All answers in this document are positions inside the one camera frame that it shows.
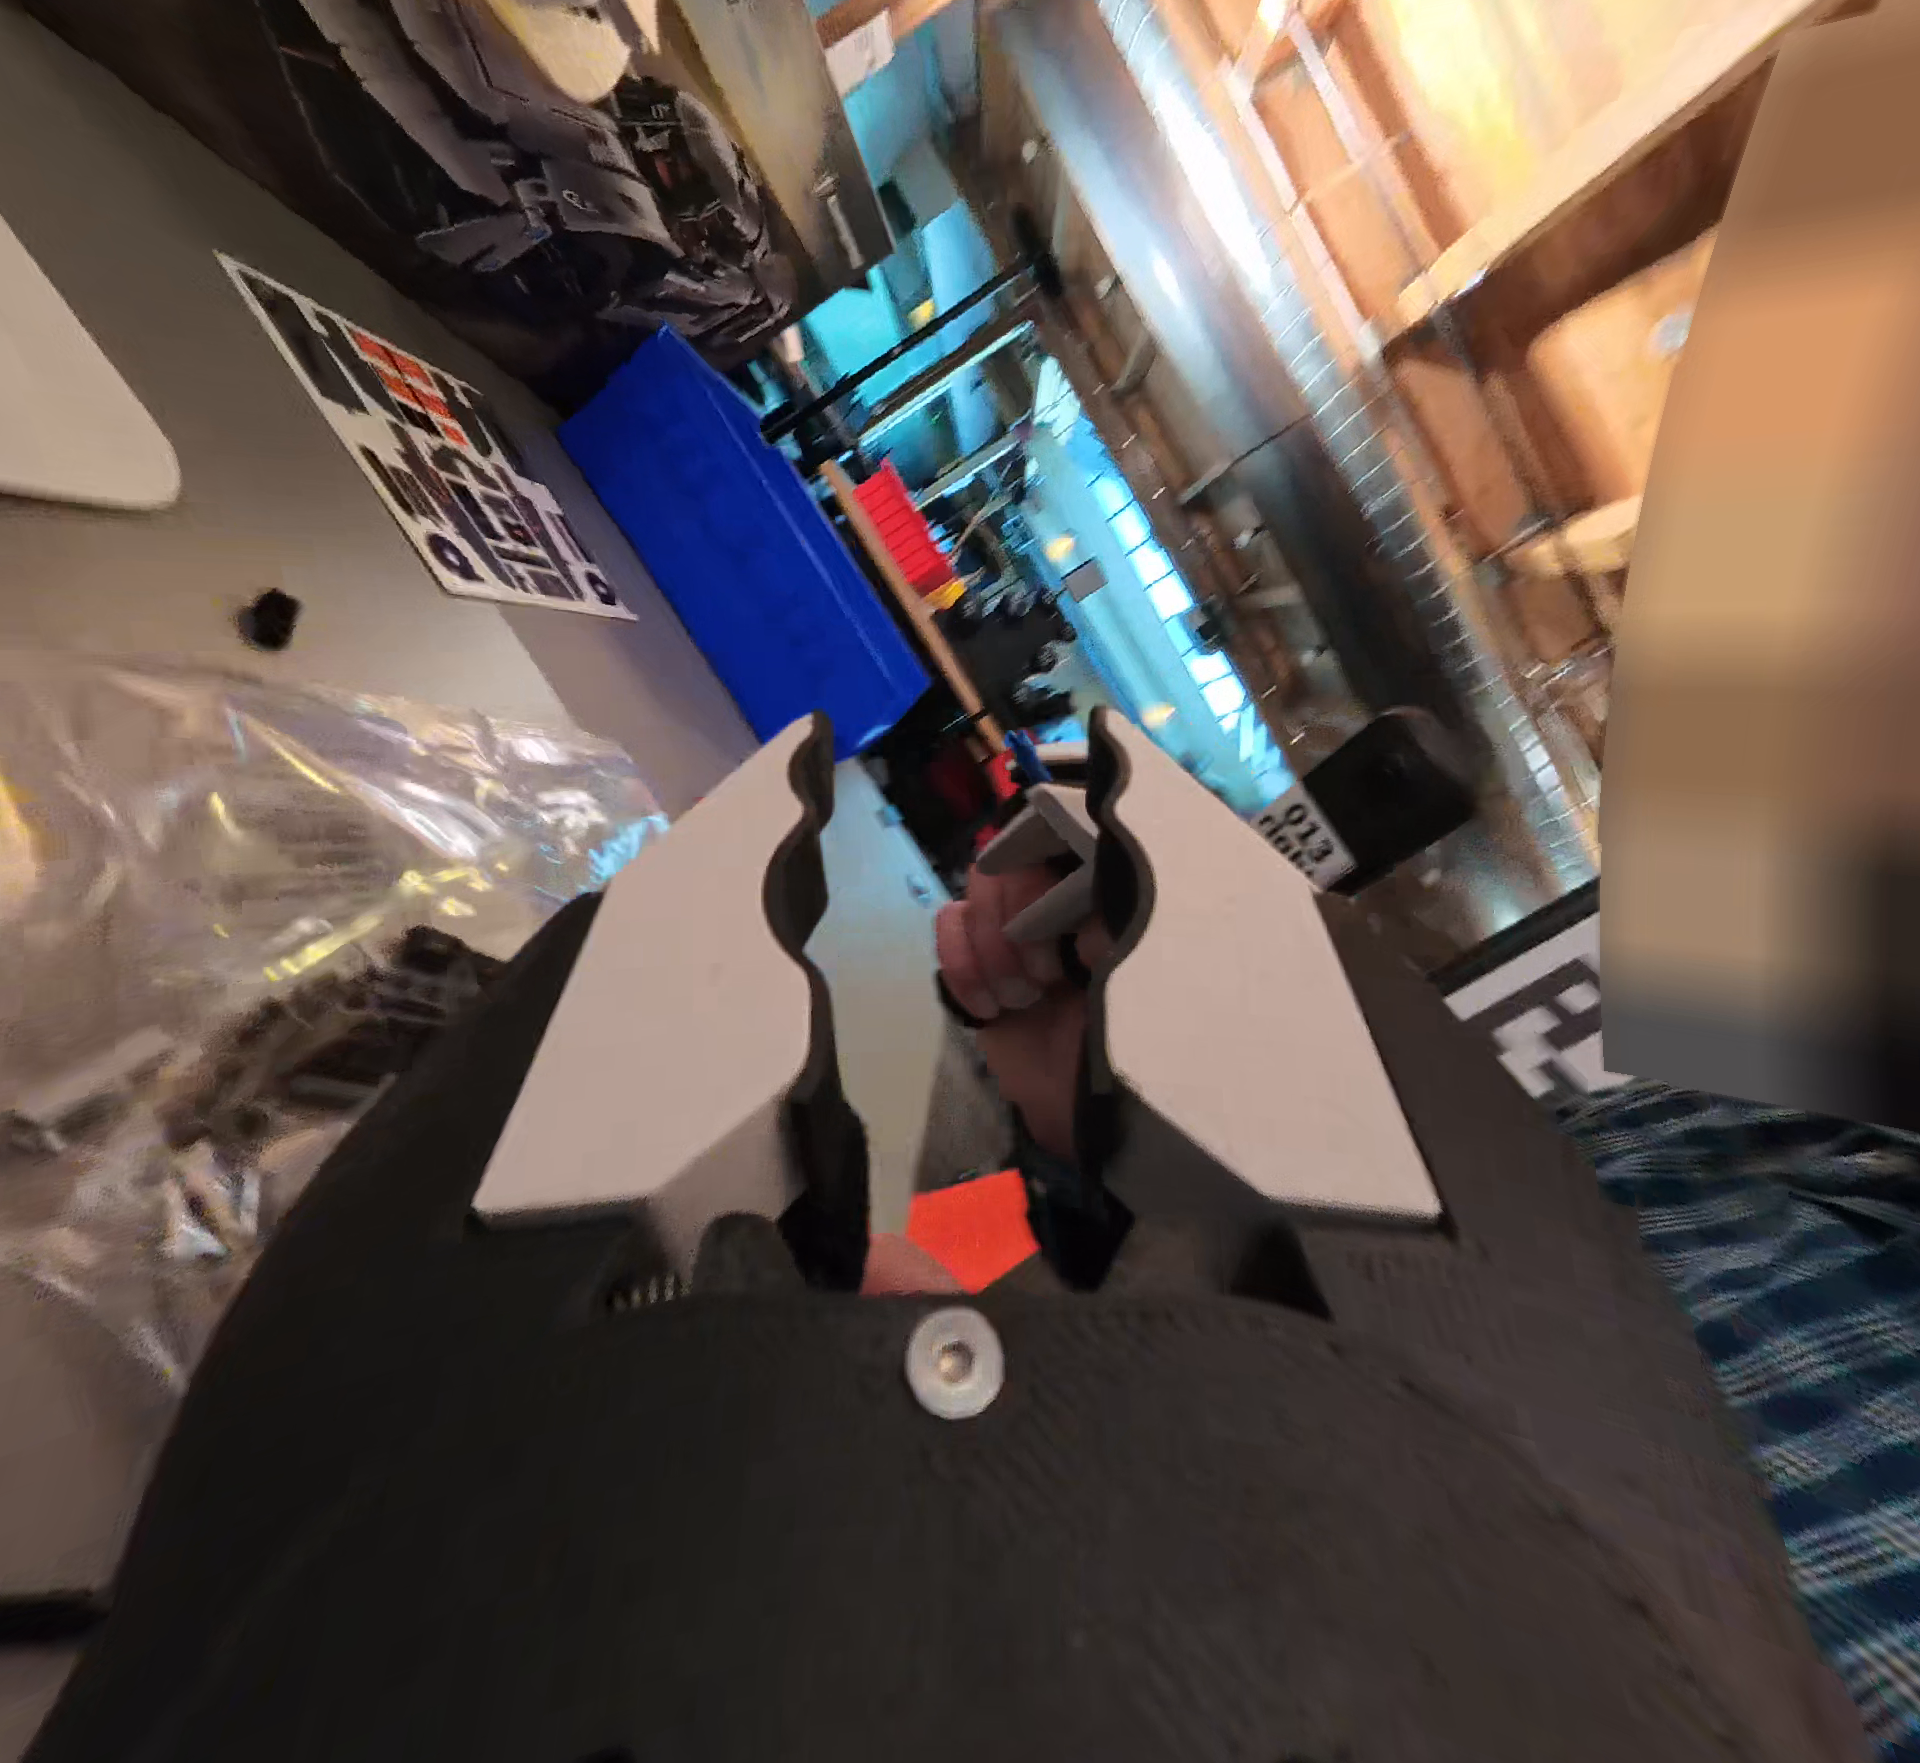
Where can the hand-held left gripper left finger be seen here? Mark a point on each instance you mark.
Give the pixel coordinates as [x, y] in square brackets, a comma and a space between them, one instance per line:
[646, 1028]

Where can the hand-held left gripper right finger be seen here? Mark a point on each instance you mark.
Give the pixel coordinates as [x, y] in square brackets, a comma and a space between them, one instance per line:
[1263, 1043]

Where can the bag of grey lego pieces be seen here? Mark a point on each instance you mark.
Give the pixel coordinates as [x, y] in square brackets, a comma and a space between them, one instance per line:
[301, 802]

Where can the small black lego pin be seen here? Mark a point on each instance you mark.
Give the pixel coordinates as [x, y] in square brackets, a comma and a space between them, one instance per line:
[269, 619]

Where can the lego sticker sheet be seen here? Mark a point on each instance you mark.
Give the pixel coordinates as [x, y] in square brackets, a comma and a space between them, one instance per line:
[452, 474]

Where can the dark lego set box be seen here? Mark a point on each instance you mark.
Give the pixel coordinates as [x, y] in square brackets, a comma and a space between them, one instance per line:
[494, 206]

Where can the person's right hand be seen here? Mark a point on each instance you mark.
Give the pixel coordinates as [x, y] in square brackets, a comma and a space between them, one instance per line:
[1005, 982]

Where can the flat orange object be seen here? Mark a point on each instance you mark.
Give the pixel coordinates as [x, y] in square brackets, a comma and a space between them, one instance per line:
[967, 1231]

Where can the blue plastic bin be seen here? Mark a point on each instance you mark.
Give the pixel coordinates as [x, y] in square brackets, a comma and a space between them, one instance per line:
[721, 532]

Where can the stack of red bins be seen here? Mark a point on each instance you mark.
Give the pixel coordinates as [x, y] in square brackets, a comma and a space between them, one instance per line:
[912, 526]

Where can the person's plaid shirt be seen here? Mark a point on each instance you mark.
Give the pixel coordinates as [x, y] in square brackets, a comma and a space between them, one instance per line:
[1770, 1268]

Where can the white pad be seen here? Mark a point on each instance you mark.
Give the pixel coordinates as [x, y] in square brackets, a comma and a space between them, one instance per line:
[60, 415]

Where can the metal ventilation duct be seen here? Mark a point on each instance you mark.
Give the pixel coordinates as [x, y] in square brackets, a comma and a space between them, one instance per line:
[1141, 221]

